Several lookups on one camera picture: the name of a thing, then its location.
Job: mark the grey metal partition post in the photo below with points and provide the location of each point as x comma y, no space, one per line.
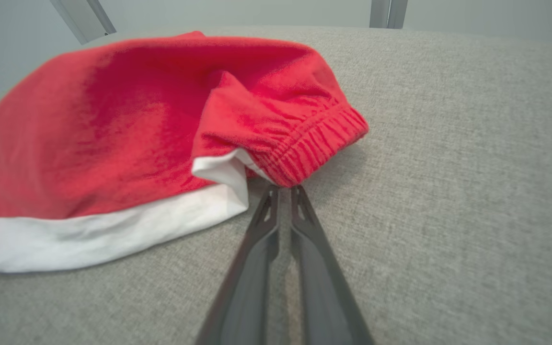
388,12

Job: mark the red shorts with white trim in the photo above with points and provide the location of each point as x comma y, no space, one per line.
113,120

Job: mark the grey metal frame leg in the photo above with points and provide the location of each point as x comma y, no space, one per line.
82,19

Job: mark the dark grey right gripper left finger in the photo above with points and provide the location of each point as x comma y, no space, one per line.
252,268

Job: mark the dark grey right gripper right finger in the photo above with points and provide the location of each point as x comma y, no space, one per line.
321,287

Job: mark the grey fabric sofa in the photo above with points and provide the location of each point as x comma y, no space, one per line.
448,191

